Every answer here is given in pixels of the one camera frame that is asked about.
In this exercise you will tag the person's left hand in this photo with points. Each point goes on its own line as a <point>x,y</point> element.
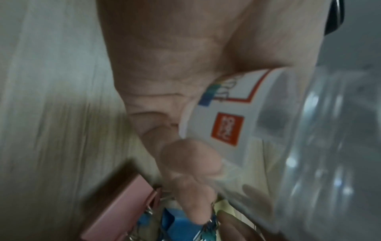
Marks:
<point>178,58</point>

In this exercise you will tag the small clear plastic jar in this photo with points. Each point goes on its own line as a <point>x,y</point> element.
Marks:
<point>312,141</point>

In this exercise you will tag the pile of colourful binder clips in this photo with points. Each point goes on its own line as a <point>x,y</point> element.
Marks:
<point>119,211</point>

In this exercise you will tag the black electric kettle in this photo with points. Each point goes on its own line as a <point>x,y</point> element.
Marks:
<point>333,18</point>

